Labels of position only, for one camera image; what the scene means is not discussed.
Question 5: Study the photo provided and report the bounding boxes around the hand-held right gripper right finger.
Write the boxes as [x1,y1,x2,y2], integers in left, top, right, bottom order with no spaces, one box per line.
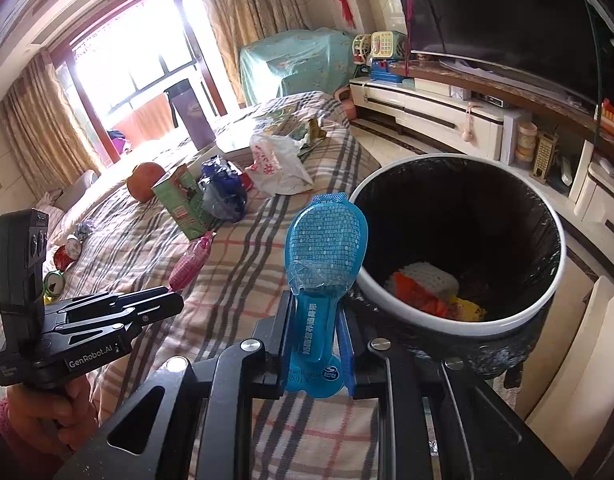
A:
[336,309,574,480]

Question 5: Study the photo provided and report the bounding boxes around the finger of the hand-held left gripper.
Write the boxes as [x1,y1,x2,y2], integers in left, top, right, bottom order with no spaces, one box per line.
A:
[42,285,174,317]
[66,293,186,337]

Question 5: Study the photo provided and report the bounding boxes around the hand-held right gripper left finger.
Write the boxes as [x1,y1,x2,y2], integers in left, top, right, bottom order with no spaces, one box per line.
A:
[54,292,294,480]

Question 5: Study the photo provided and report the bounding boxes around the pink snack wrapper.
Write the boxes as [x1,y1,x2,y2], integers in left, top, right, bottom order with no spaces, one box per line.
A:
[168,231,214,292]

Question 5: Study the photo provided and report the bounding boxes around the red snack bag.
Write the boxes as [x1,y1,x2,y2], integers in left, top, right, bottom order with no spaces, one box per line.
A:
[391,272,450,317]

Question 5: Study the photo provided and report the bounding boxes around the green drink carton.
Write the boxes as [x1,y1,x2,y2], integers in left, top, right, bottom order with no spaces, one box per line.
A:
[151,164,213,241]

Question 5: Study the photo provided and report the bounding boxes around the white foam fruit net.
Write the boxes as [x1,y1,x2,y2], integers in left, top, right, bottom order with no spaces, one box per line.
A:
[387,261,460,301]

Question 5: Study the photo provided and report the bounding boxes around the blue plastic snack package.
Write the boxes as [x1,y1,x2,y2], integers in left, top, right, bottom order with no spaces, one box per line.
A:
[282,191,370,403]

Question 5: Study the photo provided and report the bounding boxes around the gold snack bag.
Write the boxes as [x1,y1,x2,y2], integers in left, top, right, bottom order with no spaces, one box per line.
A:
[447,296,488,322]

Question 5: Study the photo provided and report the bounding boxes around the dark blue plastic bag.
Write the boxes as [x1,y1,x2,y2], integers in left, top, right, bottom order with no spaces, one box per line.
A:
[197,155,249,223]

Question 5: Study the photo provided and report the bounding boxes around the white trash bin black liner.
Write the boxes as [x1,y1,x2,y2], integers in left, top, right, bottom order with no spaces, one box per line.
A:
[348,154,568,376]

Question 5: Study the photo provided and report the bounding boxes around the white plastic bag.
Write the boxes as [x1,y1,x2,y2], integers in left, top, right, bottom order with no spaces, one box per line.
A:
[244,132,314,196]

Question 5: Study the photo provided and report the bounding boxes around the person's left hand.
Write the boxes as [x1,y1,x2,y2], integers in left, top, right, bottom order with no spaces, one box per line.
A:
[7,374,100,454]

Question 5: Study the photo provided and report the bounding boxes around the red drink can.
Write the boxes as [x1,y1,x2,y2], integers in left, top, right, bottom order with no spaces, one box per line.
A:
[54,232,83,273]

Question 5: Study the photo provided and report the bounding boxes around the plaid blanket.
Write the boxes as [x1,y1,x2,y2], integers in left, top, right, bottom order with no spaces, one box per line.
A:
[37,91,383,480]

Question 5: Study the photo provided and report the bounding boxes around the apple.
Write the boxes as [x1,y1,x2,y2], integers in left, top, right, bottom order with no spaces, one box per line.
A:
[126,162,167,204]

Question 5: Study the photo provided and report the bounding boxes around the beige curtain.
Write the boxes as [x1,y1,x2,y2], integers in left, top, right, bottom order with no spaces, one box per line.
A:
[0,52,95,201]
[192,0,308,106]

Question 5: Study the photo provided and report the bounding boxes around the hanging colourful clothes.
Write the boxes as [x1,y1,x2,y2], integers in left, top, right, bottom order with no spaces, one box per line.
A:
[107,130,133,156]

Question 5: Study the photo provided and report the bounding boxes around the orange hanging towel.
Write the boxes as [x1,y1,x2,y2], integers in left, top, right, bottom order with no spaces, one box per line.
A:
[110,94,175,143]

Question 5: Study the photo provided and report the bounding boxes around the purple water bottle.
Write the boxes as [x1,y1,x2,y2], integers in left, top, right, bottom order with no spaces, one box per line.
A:
[163,80,215,152]

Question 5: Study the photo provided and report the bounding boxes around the white furniture panel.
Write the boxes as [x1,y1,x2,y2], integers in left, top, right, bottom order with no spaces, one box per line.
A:
[517,275,614,461]

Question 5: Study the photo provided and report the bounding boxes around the white television cabinet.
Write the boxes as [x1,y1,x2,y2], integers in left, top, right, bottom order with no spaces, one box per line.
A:
[348,76,614,281]

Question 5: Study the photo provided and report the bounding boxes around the wooden model tower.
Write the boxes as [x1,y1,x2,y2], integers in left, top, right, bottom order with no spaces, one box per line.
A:
[529,132,558,181]

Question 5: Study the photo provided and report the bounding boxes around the round patterned tin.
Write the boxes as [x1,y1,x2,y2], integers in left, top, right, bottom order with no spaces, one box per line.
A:
[517,120,538,161]

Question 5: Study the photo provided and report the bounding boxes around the blue toy cash register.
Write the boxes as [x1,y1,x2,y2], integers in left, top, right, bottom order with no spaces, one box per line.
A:
[369,57,405,83]

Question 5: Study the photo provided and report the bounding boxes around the teal furniture cover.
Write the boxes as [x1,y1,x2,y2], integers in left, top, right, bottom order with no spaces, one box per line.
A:
[238,27,358,107]

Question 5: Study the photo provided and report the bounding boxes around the yellow green toy phone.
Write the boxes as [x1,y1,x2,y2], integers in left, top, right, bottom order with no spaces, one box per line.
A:
[369,30,408,61]

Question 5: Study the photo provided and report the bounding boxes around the brown television shelf board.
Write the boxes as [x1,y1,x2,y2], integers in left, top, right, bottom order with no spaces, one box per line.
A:
[389,57,614,161]

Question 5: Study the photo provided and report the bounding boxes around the pink rod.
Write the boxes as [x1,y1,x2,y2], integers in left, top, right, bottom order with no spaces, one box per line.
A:
[404,0,414,68]

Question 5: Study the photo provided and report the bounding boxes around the small red toy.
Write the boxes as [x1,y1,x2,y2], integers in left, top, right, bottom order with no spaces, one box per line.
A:
[599,99,614,141]

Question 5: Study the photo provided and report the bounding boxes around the black television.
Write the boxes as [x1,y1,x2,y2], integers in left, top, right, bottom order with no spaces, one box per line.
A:
[387,0,614,111]

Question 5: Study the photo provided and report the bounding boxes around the green rod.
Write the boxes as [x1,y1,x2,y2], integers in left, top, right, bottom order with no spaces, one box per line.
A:
[552,0,604,136]

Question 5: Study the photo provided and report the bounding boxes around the brown balcony door frame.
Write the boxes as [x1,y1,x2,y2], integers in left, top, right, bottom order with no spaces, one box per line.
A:
[44,0,238,171]

